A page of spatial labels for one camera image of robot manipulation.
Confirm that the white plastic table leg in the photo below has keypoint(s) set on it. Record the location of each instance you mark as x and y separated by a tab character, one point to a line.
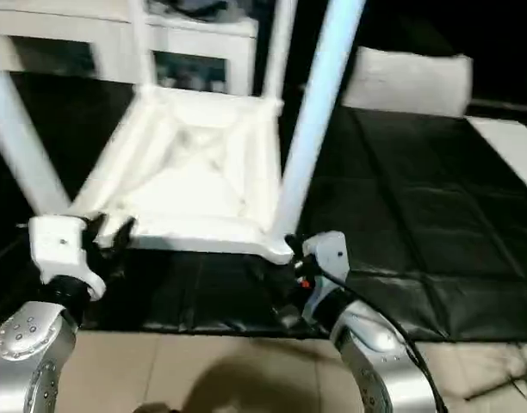
14	129
315	107
144	43
280	51

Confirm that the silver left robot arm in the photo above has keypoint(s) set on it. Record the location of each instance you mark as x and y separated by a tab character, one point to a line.
35	335

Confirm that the black padded work mat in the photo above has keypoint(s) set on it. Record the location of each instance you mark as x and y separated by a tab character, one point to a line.
418	193

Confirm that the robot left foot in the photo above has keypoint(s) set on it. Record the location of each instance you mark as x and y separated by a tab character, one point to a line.
156	408

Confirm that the white cabinet with glass doors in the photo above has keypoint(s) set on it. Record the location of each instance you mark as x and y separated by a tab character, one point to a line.
194	38

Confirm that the white flat board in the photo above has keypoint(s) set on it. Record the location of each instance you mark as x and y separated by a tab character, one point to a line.
513	142

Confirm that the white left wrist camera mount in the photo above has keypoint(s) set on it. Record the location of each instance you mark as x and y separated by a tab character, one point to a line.
57	245

